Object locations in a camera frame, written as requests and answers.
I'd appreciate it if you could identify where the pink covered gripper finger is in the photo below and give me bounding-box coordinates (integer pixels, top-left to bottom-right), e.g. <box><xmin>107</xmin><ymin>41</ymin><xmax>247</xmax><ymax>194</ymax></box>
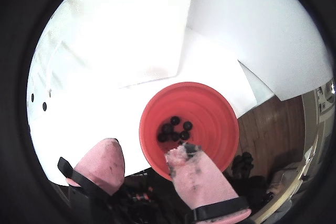
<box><xmin>165</xmin><ymin>142</ymin><xmax>251</xmax><ymax>224</ymax></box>
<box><xmin>57</xmin><ymin>137</ymin><xmax>125</xmax><ymax>224</ymax></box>

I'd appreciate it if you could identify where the red collapsible cup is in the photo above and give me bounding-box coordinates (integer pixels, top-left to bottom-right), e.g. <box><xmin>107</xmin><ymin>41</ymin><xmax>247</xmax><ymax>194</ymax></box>
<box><xmin>139</xmin><ymin>81</ymin><xmax>240</xmax><ymax>182</ymax></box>

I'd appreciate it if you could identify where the white paper sheet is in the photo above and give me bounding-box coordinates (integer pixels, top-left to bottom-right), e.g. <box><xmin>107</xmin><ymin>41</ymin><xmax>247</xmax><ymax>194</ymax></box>
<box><xmin>118</xmin><ymin>27</ymin><xmax>258</xmax><ymax>120</ymax></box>

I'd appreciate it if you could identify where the white foam board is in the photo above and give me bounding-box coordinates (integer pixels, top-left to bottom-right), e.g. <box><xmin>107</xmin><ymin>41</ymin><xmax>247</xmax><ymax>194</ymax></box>
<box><xmin>28</xmin><ymin>0</ymin><xmax>197</xmax><ymax>90</ymax></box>

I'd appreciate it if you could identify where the white backdrop panel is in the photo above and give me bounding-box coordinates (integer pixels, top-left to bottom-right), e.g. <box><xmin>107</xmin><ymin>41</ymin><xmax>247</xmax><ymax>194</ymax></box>
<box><xmin>187</xmin><ymin>0</ymin><xmax>334</xmax><ymax>101</ymax></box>

